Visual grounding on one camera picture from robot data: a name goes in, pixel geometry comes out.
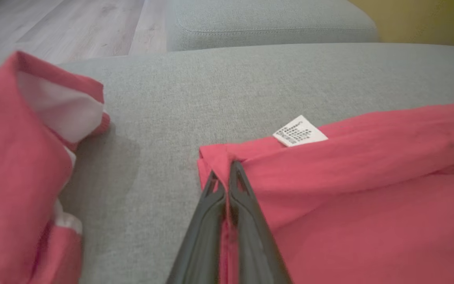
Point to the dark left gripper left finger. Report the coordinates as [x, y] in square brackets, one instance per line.
[201, 244]

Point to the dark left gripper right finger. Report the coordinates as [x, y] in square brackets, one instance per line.
[254, 244]

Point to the red jersey with white trim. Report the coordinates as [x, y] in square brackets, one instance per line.
[349, 197]

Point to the red Bulls jersey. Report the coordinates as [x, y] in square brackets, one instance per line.
[14, 157]

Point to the grey sofa seat cushion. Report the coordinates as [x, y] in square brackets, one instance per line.
[172, 118]

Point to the grey sofa back cushion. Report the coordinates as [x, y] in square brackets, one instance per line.
[270, 19]

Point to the yellow cushion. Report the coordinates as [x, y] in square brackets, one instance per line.
[428, 19]

